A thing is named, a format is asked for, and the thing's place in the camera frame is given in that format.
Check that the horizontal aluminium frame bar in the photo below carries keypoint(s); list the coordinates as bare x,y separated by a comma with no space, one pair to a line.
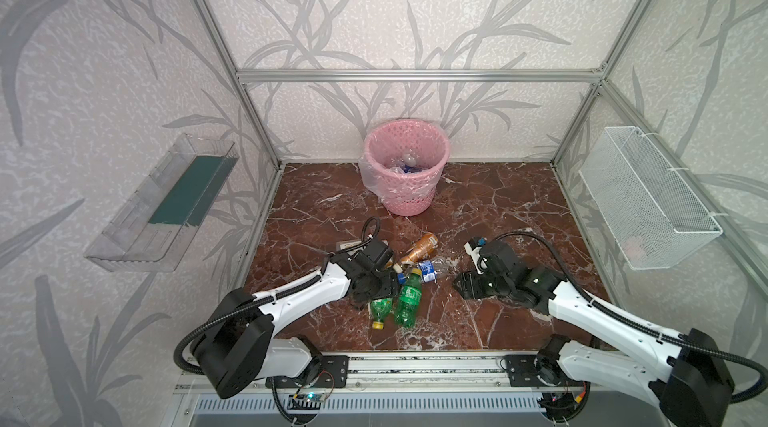
255,76

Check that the green Sprite bottle yellow cap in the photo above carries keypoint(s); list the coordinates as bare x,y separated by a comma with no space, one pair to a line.
409,299

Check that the clear bottle bird label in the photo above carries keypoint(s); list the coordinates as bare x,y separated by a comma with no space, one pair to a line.
346,244

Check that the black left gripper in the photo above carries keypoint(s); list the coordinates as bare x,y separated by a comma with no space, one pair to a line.
372,286

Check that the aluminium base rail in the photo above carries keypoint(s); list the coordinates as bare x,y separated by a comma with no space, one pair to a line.
398,382

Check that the pink perforated plastic bin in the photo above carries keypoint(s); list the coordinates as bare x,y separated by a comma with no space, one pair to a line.
427,142

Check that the crushed green Sprite bottle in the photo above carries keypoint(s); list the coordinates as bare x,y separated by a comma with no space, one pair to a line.
379,311

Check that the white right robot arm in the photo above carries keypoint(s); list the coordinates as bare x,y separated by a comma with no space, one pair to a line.
684,375

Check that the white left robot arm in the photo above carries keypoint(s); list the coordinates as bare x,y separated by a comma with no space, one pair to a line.
239,343

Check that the crushed clear bottle blue label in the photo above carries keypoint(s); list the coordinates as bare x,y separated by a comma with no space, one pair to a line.
435,267

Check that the clear wall tray green mat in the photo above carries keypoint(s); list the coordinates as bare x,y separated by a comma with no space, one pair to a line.
155,227

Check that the white wire mesh basket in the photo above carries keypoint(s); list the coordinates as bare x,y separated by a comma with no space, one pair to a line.
654,215

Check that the clear plastic bin liner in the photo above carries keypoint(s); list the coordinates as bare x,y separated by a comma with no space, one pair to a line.
401,194

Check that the clear bottle white cap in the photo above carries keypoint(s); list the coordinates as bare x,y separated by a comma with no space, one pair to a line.
409,160

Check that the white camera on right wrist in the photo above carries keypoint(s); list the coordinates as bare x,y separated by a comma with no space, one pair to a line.
472,248

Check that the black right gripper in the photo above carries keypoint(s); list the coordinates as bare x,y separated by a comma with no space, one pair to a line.
472,285

